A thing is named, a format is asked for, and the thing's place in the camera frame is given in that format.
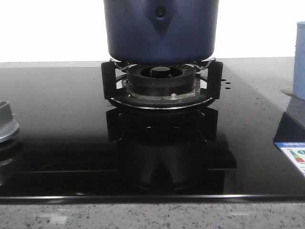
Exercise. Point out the blue cooking pot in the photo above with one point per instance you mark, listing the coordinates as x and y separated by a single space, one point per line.
161 31

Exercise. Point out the light blue cup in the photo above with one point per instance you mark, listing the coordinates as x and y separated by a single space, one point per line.
299 65

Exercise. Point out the black glass gas stove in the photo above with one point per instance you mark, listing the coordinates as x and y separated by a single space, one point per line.
73 146

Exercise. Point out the black right burner head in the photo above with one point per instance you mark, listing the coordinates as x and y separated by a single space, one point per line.
152 80

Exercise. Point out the black right pan support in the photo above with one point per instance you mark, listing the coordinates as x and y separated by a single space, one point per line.
207 89

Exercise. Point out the silver stove knob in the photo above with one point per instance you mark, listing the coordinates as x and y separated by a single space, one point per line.
9 127

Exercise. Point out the energy rating label sticker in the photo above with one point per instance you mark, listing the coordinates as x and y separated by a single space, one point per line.
295 151

